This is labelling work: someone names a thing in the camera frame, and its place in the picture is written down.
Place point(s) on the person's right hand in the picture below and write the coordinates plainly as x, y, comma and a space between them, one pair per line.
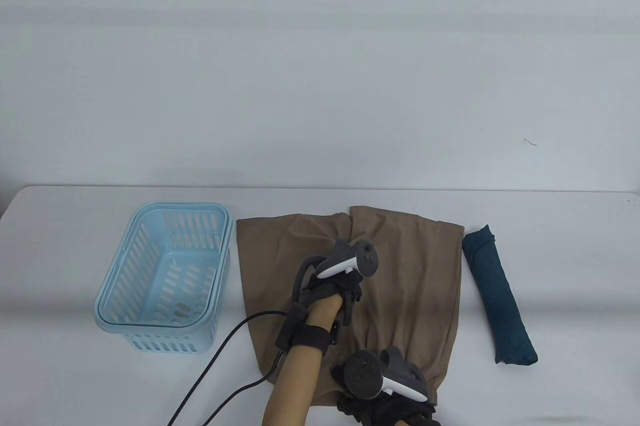
385, 408

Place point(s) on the person's left hand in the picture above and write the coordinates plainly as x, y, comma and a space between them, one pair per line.
332, 288

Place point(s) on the brown cloth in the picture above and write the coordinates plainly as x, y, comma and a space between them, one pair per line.
410, 276

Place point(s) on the teal shorts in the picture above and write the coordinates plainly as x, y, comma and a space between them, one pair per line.
497, 296

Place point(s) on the person's left forearm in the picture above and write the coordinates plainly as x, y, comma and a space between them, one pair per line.
300, 376

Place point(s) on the grey white left controller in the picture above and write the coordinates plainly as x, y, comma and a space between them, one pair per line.
362, 258

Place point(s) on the light blue plastic basket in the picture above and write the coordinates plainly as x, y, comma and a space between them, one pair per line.
112, 316

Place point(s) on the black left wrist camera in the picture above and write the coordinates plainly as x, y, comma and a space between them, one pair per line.
292, 326

